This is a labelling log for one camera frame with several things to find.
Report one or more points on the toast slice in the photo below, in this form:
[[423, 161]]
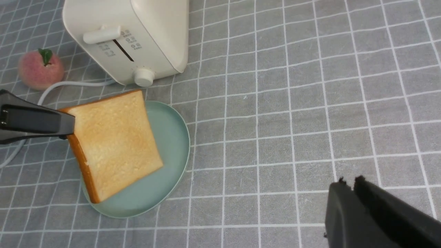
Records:
[[113, 143]]

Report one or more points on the grey checkered tablecloth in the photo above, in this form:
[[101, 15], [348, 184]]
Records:
[[281, 98]]

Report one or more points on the pink peach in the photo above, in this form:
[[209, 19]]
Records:
[[40, 69]]

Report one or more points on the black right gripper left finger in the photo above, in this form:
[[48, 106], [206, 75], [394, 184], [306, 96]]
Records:
[[21, 120]]

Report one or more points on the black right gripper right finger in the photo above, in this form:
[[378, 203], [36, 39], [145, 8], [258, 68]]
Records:
[[366, 216]]

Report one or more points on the light green round plate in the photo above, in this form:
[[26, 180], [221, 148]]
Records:
[[172, 140]]

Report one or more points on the white two-slot toaster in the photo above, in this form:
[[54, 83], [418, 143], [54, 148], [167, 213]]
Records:
[[134, 41]]

